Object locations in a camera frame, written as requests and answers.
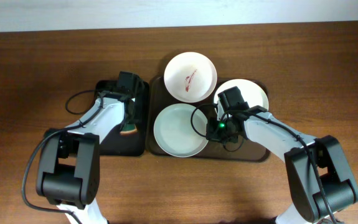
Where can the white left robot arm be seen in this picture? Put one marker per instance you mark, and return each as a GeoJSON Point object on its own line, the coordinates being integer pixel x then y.
{"type": "Point", "coordinates": [68, 174]}

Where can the brown serving tray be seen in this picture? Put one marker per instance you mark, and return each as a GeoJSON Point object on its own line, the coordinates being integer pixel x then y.
{"type": "Point", "coordinates": [245, 151]}

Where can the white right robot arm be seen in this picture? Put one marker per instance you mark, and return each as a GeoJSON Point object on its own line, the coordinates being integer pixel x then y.
{"type": "Point", "coordinates": [320, 178]}

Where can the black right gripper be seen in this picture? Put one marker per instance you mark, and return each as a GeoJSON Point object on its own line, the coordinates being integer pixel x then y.
{"type": "Point", "coordinates": [213, 133]}

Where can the black small tray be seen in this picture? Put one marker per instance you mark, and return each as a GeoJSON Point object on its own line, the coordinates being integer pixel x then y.
{"type": "Point", "coordinates": [114, 144]}

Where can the orange green sponge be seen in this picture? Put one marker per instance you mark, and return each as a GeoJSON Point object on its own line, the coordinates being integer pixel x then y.
{"type": "Point", "coordinates": [128, 129]}

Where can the pale green plate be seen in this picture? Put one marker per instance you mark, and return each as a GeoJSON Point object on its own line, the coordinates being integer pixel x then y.
{"type": "Point", "coordinates": [180, 130]}

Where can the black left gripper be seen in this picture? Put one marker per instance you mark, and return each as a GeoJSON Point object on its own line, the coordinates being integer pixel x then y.
{"type": "Point", "coordinates": [132, 116]}

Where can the cream plate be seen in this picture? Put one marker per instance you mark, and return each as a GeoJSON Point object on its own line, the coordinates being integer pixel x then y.
{"type": "Point", "coordinates": [252, 93]}

